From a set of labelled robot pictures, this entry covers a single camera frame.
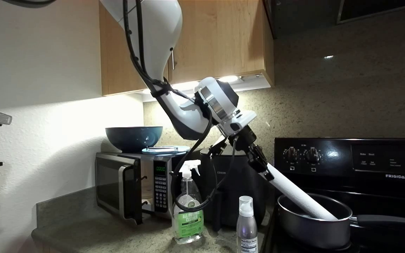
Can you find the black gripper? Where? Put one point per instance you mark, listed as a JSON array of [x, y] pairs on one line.
[[245, 141]]

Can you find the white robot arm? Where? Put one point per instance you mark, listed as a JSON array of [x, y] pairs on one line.
[[168, 43]]

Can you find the black pot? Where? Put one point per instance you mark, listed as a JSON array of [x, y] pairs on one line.
[[336, 234]]

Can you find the black air fryer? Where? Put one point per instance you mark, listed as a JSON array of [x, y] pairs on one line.
[[231, 176]]

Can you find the small white-capped spray bottle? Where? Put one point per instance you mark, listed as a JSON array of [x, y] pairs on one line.
[[246, 228]]

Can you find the wooden upper cabinets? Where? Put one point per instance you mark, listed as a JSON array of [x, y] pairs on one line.
[[220, 38]]

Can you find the clear green-label spray bottle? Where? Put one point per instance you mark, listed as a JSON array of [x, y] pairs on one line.
[[187, 225]]

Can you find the large blue bowl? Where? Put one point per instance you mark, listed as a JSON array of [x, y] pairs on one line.
[[134, 140]]

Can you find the stainless microwave oven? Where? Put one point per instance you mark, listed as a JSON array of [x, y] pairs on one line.
[[131, 185]]

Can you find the black electric stove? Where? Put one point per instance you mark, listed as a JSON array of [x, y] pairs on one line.
[[366, 175]]

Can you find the blue plate with cable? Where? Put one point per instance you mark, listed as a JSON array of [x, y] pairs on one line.
[[166, 151]]

